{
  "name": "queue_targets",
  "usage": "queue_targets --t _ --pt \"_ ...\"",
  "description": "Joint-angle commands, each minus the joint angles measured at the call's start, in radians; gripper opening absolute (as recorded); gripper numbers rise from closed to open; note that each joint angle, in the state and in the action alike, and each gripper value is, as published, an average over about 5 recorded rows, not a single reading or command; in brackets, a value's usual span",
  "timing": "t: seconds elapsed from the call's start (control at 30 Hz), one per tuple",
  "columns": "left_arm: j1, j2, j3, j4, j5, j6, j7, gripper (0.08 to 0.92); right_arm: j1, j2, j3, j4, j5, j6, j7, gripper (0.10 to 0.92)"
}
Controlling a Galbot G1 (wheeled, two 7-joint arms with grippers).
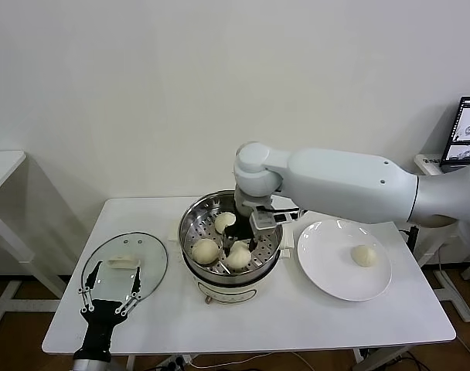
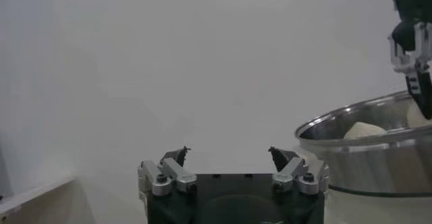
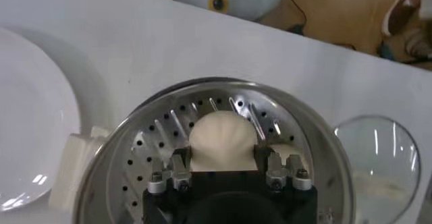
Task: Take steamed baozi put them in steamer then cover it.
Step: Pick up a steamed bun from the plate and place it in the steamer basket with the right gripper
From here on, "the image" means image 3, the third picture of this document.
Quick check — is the round white plate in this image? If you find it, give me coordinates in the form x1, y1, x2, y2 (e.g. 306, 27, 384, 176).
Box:
0, 26, 82, 213

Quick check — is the round glass pot lid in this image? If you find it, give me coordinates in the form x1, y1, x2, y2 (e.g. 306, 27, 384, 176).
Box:
333, 115, 423, 224

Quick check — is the white steamed baozi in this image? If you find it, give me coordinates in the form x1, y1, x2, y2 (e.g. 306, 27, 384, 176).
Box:
188, 110, 259, 173
269, 143, 310, 172

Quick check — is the stainless steel steamer basket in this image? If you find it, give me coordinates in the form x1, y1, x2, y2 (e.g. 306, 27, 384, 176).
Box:
72, 76, 357, 224

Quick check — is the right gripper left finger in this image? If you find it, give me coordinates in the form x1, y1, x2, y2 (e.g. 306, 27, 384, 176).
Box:
147, 146, 193, 194

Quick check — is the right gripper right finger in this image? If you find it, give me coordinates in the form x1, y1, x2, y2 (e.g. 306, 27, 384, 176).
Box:
252, 145, 313, 192

